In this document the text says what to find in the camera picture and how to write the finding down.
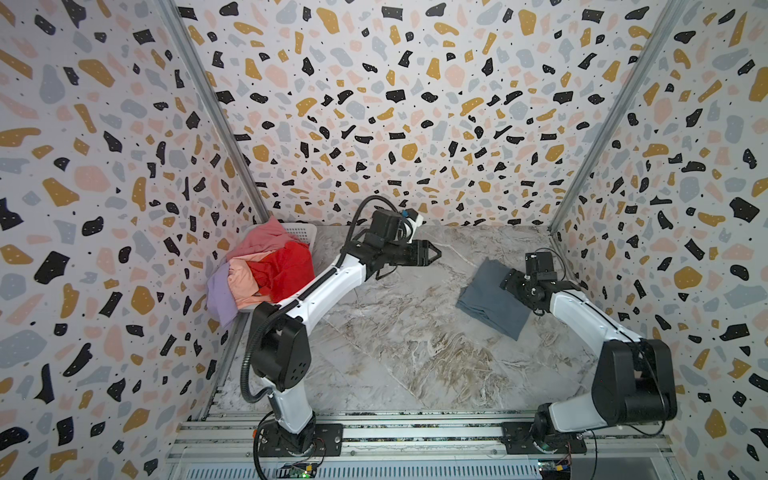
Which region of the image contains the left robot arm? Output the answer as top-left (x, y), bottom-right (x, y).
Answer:
top-left (239, 206), bottom-right (442, 455)

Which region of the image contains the circuit board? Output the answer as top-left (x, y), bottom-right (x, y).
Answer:
top-left (276, 462), bottom-right (319, 479)
top-left (537, 460), bottom-right (572, 480)

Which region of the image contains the grey t-shirt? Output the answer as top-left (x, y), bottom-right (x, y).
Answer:
top-left (456, 258), bottom-right (530, 340)

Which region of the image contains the white laundry basket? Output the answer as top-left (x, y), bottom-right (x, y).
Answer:
top-left (238, 221), bottom-right (319, 314)

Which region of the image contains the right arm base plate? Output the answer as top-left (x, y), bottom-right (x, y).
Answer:
top-left (501, 422), bottom-right (587, 456)

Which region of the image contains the corner aluminium post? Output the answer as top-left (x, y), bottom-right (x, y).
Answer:
top-left (156, 0), bottom-right (269, 223)
top-left (547, 0), bottom-right (688, 238)

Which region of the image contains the dusty pink t-shirt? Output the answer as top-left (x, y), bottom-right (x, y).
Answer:
top-left (225, 217), bottom-right (298, 261)

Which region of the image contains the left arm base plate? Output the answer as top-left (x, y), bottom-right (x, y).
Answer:
top-left (258, 420), bottom-right (344, 459)

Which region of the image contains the peach t-shirt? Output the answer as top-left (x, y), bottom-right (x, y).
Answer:
top-left (227, 252), bottom-right (271, 310)

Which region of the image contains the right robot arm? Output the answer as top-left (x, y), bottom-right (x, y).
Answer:
top-left (500, 251), bottom-right (678, 447)

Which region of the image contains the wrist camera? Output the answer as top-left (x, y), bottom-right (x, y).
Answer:
top-left (525, 250), bottom-right (558, 282)
top-left (401, 208), bottom-right (425, 243)

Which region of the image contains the aluminium mounting rail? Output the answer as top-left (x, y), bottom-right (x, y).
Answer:
top-left (166, 411), bottom-right (685, 479)

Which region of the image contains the left circuit board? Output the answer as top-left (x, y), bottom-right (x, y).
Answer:
top-left (276, 462), bottom-right (319, 479)

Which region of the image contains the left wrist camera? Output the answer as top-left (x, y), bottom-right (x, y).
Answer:
top-left (401, 208), bottom-right (425, 243)

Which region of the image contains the lavender t-shirt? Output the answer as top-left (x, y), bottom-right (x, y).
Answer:
top-left (207, 262), bottom-right (239, 327)

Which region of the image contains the left corner aluminium post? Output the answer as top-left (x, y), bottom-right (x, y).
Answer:
top-left (156, 0), bottom-right (269, 223)

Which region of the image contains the red t-shirt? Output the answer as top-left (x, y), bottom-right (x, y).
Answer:
top-left (246, 241), bottom-right (315, 303)

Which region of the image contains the black corrugated cable conduit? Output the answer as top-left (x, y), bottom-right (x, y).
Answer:
top-left (239, 194), bottom-right (400, 480)

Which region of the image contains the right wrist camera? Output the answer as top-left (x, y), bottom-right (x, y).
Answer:
top-left (525, 250), bottom-right (558, 282)

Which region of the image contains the right circuit board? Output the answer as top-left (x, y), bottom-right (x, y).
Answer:
top-left (537, 460), bottom-right (572, 480)

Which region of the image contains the right corner aluminium post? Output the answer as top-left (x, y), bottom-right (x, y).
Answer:
top-left (547, 0), bottom-right (688, 238)

